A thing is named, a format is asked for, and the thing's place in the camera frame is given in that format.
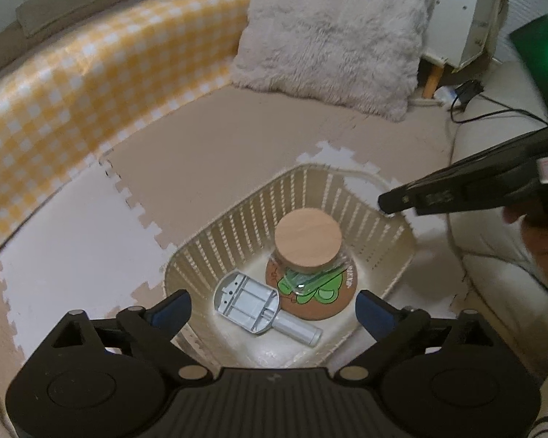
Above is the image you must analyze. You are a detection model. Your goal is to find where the beige foam mat tile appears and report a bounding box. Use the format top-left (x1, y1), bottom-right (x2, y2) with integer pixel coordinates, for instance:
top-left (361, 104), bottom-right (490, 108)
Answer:
top-left (99, 83), bottom-right (458, 256)

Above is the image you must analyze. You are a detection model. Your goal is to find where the person's right hand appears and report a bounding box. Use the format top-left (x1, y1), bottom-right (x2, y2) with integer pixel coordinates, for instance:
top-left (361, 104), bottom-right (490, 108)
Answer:
top-left (503, 204), bottom-right (548, 303)

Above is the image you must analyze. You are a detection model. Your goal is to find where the black plug adapter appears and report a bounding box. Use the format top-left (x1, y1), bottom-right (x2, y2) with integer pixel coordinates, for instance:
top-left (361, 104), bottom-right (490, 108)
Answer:
top-left (454, 79), bottom-right (484, 107)

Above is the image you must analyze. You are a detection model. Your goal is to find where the cream perforated plastic basket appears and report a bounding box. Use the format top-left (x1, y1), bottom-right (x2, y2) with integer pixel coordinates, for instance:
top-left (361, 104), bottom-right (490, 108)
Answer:
top-left (164, 163), bottom-right (416, 370)

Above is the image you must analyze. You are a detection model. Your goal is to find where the glass jar with wooden lid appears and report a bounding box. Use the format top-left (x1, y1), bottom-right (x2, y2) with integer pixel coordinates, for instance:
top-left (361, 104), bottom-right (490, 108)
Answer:
top-left (267, 210), bottom-right (359, 306)

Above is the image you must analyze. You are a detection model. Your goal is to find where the round coaster with green dinosaur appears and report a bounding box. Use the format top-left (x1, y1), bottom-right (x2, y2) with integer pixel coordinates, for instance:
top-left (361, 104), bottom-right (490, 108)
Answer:
top-left (266, 255), bottom-right (359, 323)

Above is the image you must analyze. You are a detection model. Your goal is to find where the yellow checked padded bumper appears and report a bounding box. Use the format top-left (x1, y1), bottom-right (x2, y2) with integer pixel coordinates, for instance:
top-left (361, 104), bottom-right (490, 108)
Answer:
top-left (0, 0), bottom-right (262, 275)

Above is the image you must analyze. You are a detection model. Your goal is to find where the large beige cushion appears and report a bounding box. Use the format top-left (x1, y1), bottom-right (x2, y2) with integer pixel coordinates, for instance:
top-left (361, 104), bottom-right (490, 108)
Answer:
top-left (16, 0), bottom-right (147, 38)

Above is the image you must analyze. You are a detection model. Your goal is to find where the grey plastic handled part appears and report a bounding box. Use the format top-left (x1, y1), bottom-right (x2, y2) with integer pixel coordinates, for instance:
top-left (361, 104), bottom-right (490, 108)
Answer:
top-left (212, 270), bottom-right (324, 346)

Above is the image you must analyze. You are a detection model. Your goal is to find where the wooden cabinet leg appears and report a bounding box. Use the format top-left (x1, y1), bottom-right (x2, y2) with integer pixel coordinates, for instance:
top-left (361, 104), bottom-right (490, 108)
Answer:
top-left (422, 65), bottom-right (445, 100)

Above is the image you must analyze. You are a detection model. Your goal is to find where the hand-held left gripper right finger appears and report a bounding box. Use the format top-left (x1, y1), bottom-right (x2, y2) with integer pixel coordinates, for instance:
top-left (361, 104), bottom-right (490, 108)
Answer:
top-left (333, 289), bottom-right (498, 387)

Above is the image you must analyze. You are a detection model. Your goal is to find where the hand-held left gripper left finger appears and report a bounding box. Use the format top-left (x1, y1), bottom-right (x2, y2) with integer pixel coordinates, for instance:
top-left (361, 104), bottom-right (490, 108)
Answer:
top-left (50, 289), bottom-right (214, 387)

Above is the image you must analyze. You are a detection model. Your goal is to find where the white cabinet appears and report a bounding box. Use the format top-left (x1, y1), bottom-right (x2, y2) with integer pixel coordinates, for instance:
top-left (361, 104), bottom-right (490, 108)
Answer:
top-left (419, 0), bottom-right (516, 74)

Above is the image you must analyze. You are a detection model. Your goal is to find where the fluffy grey-white pillow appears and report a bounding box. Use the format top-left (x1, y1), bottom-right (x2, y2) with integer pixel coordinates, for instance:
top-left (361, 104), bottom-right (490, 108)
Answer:
top-left (230, 0), bottom-right (442, 122)

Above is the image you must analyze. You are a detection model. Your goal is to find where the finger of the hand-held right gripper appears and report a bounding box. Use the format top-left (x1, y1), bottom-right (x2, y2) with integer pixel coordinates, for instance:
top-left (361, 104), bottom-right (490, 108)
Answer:
top-left (377, 129), bottom-right (548, 218)

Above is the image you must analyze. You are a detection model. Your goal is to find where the black cable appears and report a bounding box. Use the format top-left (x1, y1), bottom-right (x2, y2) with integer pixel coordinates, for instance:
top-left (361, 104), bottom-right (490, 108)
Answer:
top-left (449, 91), bottom-right (548, 127)

